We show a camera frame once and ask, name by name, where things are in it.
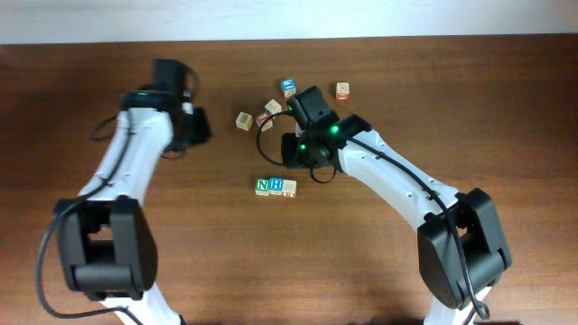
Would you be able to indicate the blue top wooden block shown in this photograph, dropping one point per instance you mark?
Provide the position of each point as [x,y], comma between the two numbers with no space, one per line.
[288,87]

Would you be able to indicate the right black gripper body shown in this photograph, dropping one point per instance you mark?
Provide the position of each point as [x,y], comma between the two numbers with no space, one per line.
[289,150]

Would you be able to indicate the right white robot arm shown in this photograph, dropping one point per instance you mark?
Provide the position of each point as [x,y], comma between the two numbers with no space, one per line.
[462,248]

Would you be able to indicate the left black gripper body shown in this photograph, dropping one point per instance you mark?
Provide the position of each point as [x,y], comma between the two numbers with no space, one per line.
[201,134]

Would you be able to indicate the blue H wooden block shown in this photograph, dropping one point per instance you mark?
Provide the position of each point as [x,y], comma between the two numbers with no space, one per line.
[275,186]

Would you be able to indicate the plain top blue-side block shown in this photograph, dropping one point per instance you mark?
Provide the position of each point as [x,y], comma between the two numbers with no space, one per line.
[273,107]

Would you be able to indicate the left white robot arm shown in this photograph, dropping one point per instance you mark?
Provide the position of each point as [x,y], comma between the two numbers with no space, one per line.
[105,245]

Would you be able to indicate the green N wooden block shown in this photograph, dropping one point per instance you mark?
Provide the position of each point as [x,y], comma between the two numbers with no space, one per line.
[262,187]

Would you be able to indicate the far right red block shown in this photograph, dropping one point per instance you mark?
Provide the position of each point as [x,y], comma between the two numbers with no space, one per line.
[342,91]

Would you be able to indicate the red I wooden block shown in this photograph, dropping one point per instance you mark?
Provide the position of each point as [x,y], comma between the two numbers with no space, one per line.
[264,121]

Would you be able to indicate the number 2 wooden block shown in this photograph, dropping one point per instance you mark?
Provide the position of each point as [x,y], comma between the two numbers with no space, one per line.
[289,188]

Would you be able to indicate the pineapple wooden block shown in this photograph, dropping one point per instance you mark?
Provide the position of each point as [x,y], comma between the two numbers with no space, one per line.
[244,121]

